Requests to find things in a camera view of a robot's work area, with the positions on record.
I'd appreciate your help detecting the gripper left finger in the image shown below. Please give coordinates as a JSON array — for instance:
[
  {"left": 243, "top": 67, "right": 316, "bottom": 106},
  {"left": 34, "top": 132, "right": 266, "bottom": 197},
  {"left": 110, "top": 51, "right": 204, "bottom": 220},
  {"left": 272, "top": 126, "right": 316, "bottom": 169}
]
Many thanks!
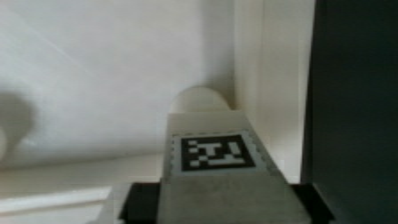
[{"left": 87, "top": 181, "right": 163, "bottom": 224}]

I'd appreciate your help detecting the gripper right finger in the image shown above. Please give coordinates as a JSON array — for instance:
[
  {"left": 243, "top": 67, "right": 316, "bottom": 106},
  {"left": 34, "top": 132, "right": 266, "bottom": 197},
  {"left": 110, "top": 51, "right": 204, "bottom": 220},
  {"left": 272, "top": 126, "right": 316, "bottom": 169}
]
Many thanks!
[{"left": 291, "top": 184, "right": 336, "bottom": 224}]

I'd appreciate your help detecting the white leg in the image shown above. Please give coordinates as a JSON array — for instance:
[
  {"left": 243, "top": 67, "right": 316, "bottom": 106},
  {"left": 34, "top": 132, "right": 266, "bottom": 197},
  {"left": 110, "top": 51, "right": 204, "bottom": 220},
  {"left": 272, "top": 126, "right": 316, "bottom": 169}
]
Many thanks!
[{"left": 156, "top": 87, "right": 311, "bottom": 224}]

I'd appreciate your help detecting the white square tabletop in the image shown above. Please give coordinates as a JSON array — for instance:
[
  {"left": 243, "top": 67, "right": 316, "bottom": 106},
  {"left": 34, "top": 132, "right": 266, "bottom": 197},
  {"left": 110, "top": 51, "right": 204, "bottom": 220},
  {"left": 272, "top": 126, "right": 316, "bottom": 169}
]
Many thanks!
[{"left": 0, "top": 0, "right": 314, "bottom": 224}]

